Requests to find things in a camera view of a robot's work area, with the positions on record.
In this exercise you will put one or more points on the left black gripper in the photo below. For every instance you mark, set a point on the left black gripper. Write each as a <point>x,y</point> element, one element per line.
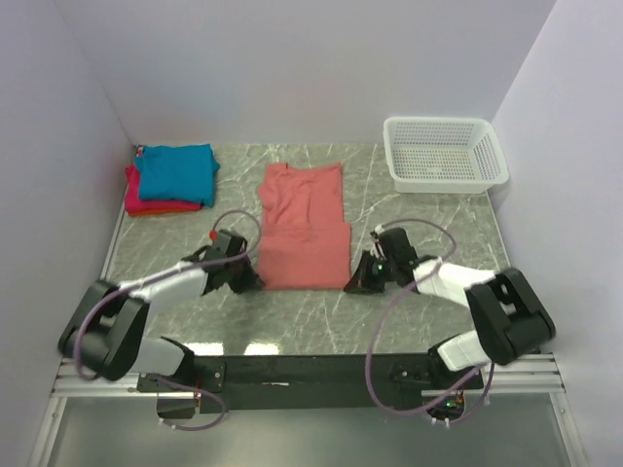
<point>250,282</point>

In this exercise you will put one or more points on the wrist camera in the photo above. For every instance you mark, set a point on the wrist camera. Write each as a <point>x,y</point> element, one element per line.
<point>393,245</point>
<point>223,244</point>

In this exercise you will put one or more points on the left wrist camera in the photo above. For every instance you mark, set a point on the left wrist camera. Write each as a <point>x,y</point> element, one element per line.
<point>223,244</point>

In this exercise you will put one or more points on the aluminium rail frame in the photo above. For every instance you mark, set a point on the aluminium rail frame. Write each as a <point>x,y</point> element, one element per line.
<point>529,375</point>

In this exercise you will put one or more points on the folded magenta t shirt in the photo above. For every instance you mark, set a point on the folded magenta t shirt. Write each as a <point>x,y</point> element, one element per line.
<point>132,201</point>

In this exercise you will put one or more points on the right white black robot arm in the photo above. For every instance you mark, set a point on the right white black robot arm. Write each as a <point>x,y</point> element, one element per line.
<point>509,319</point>

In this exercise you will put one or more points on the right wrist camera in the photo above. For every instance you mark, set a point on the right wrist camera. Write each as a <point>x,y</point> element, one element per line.
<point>393,245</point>

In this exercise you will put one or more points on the salmon pink t shirt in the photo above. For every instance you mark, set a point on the salmon pink t shirt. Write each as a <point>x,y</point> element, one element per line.
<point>305,242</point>

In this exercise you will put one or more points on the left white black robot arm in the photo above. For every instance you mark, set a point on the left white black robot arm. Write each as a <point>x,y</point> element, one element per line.
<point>111,319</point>

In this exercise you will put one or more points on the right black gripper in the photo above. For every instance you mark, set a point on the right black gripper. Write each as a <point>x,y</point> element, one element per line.
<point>361,282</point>

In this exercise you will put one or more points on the folded blue t shirt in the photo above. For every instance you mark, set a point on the folded blue t shirt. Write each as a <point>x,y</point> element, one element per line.
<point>183,173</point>

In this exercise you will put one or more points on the black base beam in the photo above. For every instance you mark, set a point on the black base beam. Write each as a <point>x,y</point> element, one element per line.
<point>281,382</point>

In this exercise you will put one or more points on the folded orange t shirt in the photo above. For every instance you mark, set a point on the folded orange t shirt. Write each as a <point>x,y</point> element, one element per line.
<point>154,212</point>

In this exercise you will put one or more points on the white plastic basket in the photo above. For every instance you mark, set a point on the white plastic basket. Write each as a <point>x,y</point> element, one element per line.
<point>443,155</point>

